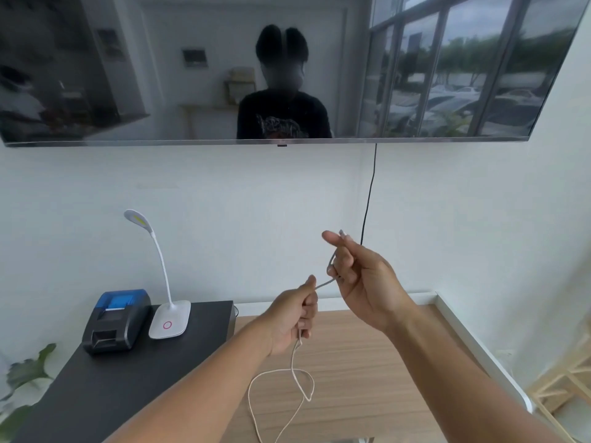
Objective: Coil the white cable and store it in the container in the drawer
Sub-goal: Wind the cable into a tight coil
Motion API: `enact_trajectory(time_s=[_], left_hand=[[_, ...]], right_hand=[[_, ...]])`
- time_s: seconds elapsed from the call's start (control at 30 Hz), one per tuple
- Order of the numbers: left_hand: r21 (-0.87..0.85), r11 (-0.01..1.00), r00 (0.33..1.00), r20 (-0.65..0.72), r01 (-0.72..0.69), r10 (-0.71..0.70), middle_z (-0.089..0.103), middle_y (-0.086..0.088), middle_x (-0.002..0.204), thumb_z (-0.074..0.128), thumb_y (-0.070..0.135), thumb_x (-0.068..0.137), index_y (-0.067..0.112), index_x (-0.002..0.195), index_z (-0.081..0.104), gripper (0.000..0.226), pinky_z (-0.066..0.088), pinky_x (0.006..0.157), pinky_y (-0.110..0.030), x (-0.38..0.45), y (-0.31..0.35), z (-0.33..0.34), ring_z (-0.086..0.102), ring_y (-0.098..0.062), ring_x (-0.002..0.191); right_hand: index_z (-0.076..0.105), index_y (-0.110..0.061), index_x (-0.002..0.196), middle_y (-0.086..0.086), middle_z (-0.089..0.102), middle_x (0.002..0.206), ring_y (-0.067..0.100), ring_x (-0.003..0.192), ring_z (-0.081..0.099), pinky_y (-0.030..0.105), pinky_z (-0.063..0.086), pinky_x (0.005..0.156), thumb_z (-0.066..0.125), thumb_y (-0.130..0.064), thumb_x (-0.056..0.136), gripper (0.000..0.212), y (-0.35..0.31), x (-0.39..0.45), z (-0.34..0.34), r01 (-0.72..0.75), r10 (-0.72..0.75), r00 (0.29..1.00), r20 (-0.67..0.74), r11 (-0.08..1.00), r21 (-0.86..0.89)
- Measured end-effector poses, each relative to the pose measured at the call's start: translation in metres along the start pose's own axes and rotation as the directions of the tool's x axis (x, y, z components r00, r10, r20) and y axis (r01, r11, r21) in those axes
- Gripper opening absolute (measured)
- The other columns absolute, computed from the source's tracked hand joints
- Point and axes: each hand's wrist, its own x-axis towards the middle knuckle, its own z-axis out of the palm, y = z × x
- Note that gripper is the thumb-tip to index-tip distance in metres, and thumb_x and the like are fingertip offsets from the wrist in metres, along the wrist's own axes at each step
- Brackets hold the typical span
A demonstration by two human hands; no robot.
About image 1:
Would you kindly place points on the person's right hand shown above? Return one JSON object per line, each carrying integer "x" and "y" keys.
{"x": 369, "y": 286}

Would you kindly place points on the person's left hand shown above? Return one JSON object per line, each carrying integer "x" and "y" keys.
{"x": 288, "y": 318}

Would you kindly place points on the person's right forearm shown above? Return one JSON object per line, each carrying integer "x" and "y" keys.
{"x": 452, "y": 387}

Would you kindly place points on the person's left forearm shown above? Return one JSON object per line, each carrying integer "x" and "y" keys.
{"x": 198, "y": 396}

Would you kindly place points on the wooden desk with white rim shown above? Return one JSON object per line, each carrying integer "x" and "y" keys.
{"x": 360, "y": 364}

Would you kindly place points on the white gooseneck desk lamp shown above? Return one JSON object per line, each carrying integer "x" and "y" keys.
{"x": 168, "y": 322}

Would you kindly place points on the black and blue receipt printer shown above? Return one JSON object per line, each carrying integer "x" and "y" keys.
{"x": 115, "y": 327}

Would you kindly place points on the black cabinet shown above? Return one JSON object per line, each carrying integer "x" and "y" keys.
{"x": 115, "y": 387}

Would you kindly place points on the light wooden rack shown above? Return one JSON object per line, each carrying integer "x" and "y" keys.
{"x": 568, "y": 369}

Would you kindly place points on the green leafy plant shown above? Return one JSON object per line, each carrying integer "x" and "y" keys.
{"x": 27, "y": 369}

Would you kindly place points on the wall-mounted television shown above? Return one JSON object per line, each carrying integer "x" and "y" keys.
{"x": 138, "y": 64}

